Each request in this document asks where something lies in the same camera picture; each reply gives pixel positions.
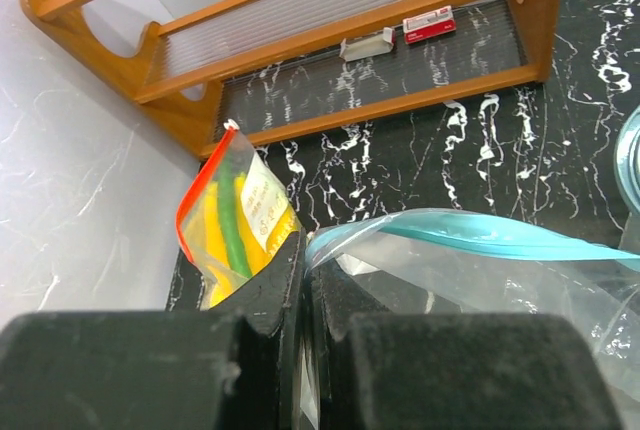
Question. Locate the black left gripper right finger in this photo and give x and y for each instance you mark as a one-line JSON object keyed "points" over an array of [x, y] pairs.
{"points": [[372, 368]]}

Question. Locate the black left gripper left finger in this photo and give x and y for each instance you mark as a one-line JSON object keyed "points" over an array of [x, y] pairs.
{"points": [[235, 366]]}

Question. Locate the clear bag blue zipper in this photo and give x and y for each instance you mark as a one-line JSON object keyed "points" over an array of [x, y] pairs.
{"points": [[429, 261]]}

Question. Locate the yellow banana bunch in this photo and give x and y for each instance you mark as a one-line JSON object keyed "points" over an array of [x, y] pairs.
{"points": [[206, 242]]}

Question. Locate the clear bag orange zipper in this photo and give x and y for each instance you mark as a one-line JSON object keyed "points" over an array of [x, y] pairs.
{"points": [[263, 198]]}

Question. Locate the green chili pepper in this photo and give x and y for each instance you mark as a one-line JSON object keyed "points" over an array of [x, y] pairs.
{"points": [[227, 218]]}

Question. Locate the orange wooden shelf rack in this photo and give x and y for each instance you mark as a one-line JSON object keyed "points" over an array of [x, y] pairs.
{"points": [[177, 74]]}

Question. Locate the open white small box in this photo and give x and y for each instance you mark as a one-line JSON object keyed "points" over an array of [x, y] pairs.
{"points": [[377, 43]]}

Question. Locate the light green plastic basket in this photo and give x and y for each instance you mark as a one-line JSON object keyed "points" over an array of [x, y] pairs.
{"points": [[626, 161]]}

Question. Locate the red white small box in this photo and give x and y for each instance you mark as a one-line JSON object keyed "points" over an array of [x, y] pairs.
{"points": [[429, 25]]}

